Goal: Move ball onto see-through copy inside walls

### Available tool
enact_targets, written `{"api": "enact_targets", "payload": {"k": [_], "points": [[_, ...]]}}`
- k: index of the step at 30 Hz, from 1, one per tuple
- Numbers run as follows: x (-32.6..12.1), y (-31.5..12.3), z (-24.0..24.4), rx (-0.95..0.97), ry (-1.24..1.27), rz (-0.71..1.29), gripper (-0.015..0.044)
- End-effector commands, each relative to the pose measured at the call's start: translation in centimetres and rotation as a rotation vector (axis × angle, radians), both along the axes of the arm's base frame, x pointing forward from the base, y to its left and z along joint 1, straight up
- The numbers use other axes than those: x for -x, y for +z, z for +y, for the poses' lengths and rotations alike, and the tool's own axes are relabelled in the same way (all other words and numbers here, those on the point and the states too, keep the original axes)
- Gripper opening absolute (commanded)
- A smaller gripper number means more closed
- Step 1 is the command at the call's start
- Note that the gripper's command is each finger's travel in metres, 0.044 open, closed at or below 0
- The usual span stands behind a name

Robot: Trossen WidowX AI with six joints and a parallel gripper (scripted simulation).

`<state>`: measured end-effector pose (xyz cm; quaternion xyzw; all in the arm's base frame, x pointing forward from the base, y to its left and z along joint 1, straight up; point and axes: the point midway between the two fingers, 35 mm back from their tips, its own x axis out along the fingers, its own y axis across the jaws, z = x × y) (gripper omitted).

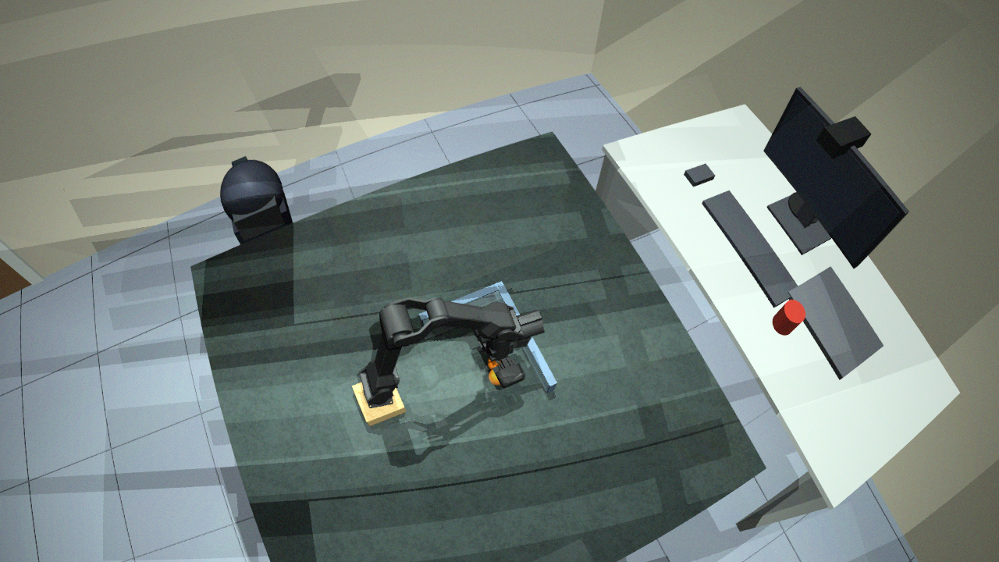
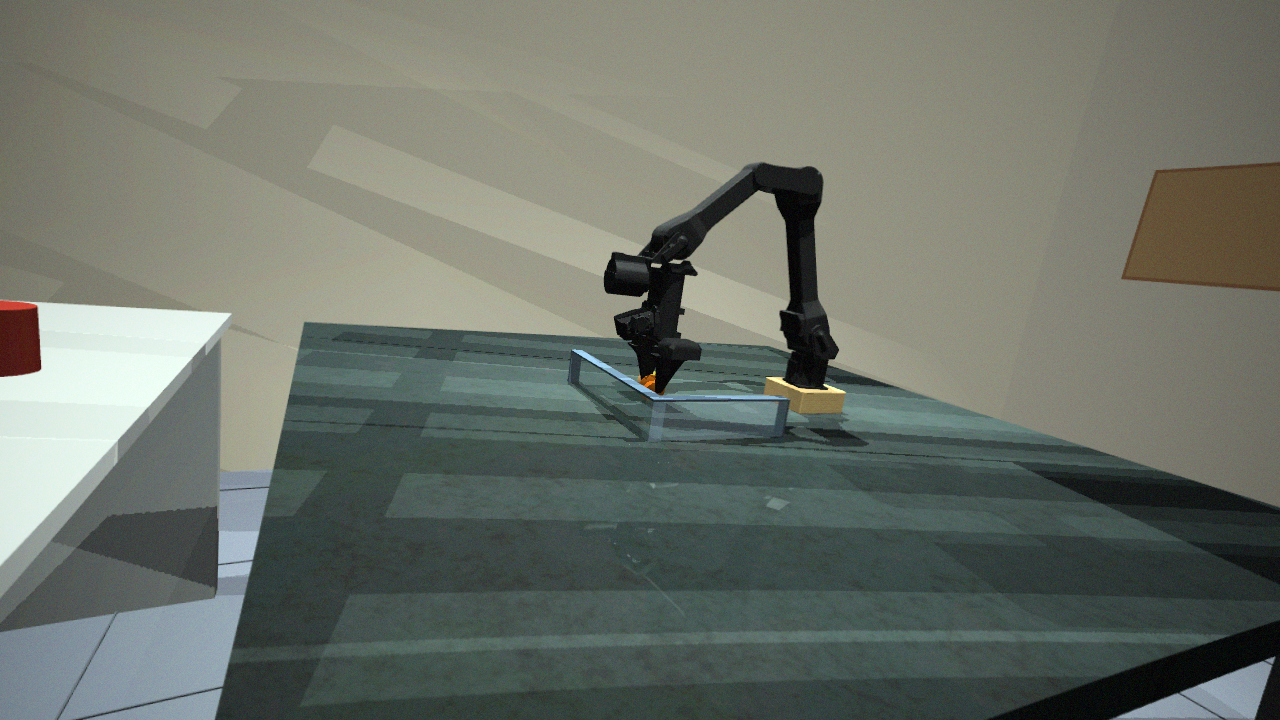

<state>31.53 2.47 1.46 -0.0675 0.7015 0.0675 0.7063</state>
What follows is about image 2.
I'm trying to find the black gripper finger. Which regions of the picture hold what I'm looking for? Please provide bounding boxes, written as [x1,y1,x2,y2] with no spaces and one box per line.
[650,354,689,393]
[628,342,658,380]

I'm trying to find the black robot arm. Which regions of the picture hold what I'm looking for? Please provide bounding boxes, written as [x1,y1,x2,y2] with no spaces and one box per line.
[604,161,838,389]

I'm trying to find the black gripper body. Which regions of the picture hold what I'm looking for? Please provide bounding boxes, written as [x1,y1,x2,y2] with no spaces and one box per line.
[632,297,701,361]

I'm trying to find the clear l-shaped wall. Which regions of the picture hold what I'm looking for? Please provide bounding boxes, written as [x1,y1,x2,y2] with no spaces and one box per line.
[570,352,788,442]

